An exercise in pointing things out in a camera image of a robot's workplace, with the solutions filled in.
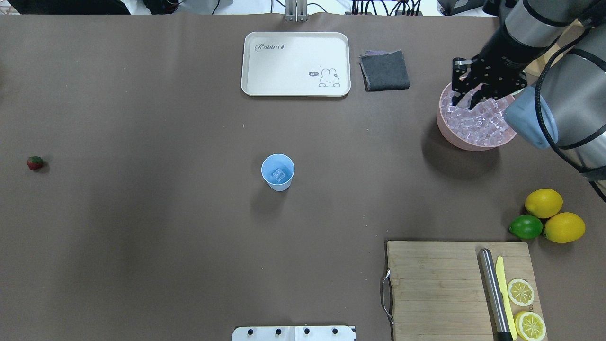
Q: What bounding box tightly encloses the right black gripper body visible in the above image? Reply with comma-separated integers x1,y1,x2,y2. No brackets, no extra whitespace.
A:
472,24,528,100

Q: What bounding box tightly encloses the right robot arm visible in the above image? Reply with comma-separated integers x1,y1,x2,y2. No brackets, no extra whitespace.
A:
452,0,606,199

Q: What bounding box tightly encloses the wooden cup stand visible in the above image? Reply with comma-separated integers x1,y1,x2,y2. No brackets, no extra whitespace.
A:
524,20,584,76

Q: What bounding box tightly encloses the light blue cup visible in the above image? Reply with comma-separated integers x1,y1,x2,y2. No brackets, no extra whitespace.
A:
260,153,295,192

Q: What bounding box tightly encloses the pink bowl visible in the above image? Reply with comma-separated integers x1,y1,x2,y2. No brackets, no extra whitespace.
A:
437,83,517,151

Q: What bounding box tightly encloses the grey folded cloth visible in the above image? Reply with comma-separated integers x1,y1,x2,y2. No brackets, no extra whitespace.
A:
359,50,410,91

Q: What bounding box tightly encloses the yellow lemon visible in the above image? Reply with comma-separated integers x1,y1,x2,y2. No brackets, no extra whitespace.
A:
543,212,586,243
524,188,563,219

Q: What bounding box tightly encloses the green lime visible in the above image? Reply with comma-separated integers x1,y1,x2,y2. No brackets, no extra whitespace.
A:
508,215,544,240

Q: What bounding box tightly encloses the cream rabbit tray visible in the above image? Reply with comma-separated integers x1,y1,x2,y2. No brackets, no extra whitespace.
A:
241,32,351,97

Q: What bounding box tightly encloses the wooden cutting board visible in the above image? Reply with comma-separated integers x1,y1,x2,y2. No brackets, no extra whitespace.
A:
386,241,538,341

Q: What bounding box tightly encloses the lemon half slice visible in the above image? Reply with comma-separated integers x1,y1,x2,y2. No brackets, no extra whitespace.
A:
514,311,547,341
507,278,536,307

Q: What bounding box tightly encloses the red strawberry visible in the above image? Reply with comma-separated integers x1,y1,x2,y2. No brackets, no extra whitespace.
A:
27,156,44,171

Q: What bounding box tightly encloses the knife with metal handle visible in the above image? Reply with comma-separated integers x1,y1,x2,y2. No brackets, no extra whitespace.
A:
479,248,513,341

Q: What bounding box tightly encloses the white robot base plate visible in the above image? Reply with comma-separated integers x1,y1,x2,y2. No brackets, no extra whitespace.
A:
231,325,357,341

